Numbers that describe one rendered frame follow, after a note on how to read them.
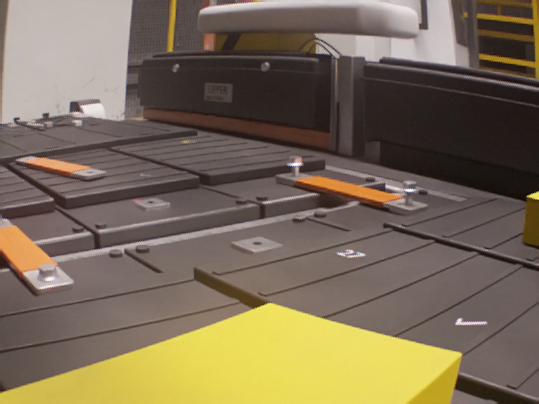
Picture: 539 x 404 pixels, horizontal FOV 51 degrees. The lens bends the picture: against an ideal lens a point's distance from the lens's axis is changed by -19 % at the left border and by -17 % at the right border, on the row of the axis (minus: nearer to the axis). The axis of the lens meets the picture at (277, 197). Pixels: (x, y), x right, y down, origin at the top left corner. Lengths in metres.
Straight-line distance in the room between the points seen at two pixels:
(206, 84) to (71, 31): 4.06
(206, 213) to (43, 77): 4.45
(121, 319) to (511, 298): 0.18
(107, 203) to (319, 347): 0.36
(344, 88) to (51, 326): 0.56
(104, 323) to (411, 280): 0.15
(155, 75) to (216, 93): 0.18
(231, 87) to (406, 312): 0.66
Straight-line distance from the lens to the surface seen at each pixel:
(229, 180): 0.58
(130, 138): 0.76
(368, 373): 0.16
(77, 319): 0.27
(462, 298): 0.30
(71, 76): 4.99
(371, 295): 0.30
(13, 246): 0.39
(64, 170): 0.58
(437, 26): 3.18
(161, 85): 1.07
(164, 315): 0.27
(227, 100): 0.91
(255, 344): 0.18
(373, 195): 0.52
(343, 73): 0.75
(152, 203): 0.50
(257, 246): 0.40
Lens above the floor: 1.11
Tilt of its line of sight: 13 degrees down
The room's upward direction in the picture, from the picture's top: 1 degrees clockwise
